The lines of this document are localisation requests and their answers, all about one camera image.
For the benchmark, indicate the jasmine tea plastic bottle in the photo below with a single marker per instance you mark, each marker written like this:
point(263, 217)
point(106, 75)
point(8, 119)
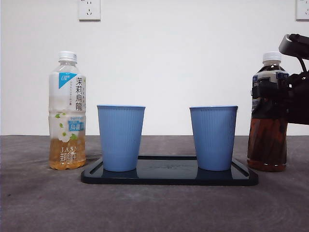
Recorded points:
point(67, 154)

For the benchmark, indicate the dark oolong tea plastic bottle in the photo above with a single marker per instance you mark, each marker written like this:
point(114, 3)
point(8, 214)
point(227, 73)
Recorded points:
point(265, 145)

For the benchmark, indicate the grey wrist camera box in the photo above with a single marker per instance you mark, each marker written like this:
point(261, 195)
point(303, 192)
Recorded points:
point(288, 46)

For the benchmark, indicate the blue ribbed cup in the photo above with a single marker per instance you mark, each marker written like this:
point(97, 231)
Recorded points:
point(120, 140)
point(213, 140)

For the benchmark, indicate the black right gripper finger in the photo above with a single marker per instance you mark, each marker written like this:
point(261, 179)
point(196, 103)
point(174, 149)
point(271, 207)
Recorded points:
point(270, 90)

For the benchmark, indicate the white wall socket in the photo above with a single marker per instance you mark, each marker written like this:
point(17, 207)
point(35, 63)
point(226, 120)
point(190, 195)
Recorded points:
point(89, 9)
point(303, 9)

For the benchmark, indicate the dark blue flat tray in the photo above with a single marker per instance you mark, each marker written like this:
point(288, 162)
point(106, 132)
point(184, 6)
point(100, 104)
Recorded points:
point(166, 179)

